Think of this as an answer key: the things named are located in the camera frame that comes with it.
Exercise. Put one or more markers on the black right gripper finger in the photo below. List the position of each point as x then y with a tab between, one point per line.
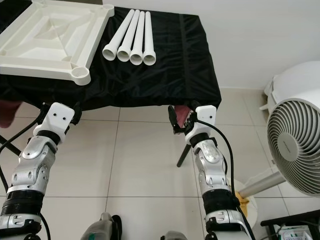
174	119
192	107

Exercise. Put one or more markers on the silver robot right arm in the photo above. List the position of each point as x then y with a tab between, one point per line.
207	160

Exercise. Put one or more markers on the pink cloth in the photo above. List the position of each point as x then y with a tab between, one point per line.
182	111
7	112

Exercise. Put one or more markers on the black tablecloth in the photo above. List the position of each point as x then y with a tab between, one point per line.
185	60

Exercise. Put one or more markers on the yellow cloth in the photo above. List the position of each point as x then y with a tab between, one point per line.
242	200

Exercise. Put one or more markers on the grey robot left foot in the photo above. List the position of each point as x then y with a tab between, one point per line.
102	229

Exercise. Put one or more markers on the green white box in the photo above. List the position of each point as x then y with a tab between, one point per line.
297	233

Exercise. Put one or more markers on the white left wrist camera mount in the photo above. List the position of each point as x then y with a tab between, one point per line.
59	119

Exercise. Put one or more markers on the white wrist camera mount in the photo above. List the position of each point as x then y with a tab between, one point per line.
205	119
59	119

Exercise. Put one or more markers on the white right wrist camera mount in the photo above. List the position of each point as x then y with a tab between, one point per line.
205	119

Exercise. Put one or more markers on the black metal frame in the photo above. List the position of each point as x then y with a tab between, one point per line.
280	219

